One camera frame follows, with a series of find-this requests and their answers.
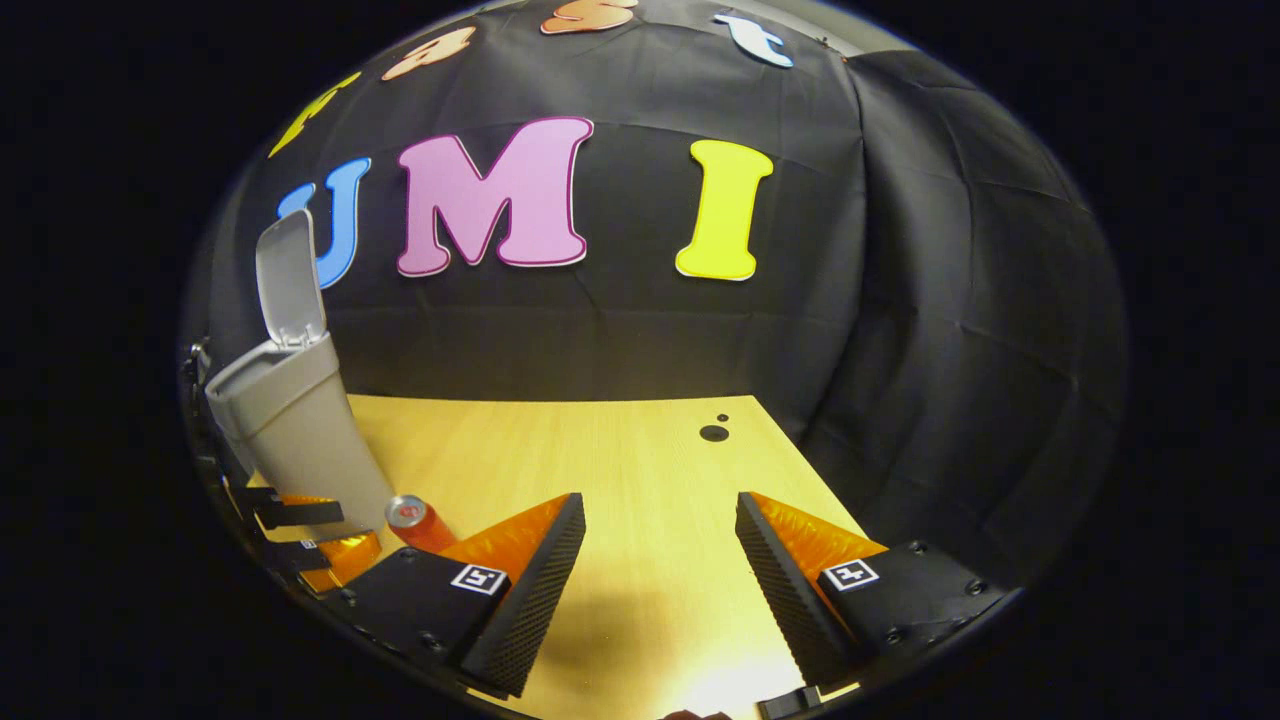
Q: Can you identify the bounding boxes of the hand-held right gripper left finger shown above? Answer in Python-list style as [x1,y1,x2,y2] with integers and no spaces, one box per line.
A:
[325,492,588,699]

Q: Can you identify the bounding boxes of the orange pop can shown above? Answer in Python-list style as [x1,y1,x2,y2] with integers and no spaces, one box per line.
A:
[385,495,459,554]

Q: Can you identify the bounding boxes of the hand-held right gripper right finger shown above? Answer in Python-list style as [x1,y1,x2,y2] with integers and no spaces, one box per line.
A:
[735,490,1013,689]

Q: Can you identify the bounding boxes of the wooden desktop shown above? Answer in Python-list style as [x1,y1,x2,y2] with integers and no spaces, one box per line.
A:
[245,393,871,720]

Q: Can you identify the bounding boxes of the black backdrop cloth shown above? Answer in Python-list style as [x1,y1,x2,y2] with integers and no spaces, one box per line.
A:
[185,0,1129,601]

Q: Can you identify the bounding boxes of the white desktop garbage bin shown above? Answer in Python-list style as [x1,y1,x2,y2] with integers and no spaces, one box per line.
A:
[204,209,397,541]

